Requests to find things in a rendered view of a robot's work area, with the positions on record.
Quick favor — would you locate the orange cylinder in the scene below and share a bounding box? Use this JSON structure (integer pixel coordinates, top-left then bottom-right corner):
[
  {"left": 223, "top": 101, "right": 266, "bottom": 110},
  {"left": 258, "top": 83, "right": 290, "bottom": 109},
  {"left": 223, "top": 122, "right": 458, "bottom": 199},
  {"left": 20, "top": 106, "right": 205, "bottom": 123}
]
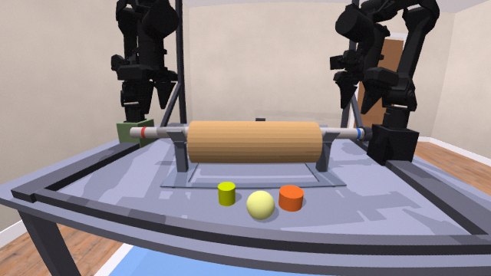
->
[{"left": 278, "top": 186, "right": 304, "bottom": 212}]

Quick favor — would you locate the yellow cylinder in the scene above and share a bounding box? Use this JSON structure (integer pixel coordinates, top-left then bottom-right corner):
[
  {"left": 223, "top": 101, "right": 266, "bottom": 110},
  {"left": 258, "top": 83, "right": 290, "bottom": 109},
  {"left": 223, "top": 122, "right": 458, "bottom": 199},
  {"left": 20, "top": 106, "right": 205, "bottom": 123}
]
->
[{"left": 218, "top": 182, "right": 236, "bottom": 206}]

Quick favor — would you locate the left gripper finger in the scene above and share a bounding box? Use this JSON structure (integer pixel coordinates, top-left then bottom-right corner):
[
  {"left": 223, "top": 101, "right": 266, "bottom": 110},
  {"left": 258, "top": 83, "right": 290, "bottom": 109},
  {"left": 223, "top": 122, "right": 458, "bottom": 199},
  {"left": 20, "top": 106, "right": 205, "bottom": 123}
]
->
[
  {"left": 335, "top": 81, "right": 358, "bottom": 109},
  {"left": 361, "top": 81, "right": 392, "bottom": 114}
]

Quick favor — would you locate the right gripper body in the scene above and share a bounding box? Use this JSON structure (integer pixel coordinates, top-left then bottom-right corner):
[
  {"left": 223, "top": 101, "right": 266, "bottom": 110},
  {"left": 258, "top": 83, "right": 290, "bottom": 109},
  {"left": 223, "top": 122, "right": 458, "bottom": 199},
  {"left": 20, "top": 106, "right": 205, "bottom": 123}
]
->
[{"left": 117, "top": 41, "right": 178, "bottom": 83}]

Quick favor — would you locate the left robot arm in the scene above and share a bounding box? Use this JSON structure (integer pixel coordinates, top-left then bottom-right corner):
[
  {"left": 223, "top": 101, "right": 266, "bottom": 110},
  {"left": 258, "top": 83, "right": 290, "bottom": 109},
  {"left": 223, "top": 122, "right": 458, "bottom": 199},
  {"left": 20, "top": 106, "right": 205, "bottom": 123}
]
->
[{"left": 330, "top": 0, "right": 440, "bottom": 131}]

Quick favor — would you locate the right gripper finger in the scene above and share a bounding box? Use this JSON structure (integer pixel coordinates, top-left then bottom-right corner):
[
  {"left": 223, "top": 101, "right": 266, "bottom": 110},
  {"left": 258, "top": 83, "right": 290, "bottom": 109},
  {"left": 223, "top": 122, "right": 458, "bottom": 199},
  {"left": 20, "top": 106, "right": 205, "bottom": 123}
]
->
[
  {"left": 122, "top": 81, "right": 155, "bottom": 114},
  {"left": 154, "top": 82, "right": 176, "bottom": 110}
]

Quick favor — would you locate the pale yellow ball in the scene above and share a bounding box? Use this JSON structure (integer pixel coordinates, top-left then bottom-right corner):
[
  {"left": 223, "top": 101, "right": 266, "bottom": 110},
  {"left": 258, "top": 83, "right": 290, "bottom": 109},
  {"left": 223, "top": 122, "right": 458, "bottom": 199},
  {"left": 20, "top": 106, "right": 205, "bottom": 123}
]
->
[{"left": 246, "top": 191, "right": 275, "bottom": 220}]

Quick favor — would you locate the tan paper roll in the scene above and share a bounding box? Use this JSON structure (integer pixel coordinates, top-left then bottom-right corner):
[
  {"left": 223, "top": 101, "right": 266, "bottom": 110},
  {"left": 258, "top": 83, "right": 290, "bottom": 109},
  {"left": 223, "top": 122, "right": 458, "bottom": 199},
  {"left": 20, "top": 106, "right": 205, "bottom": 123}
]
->
[{"left": 187, "top": 121, "right": 322, "bottom": 163}]

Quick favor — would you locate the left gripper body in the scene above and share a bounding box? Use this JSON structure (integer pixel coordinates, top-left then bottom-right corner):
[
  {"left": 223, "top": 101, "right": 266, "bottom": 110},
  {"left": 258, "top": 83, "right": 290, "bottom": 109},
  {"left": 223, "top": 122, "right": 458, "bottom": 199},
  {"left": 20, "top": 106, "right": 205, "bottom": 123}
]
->
[{"left": 333, "top": 45, "right": 400, "bottom": 87}]

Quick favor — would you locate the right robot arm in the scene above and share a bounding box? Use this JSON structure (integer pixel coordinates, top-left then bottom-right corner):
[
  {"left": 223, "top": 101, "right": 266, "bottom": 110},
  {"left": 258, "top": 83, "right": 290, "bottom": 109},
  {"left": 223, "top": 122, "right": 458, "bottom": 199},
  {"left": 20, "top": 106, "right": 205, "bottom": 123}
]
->
[{"left": 111, "top": 0, "right": 180, "bottom": 123}]

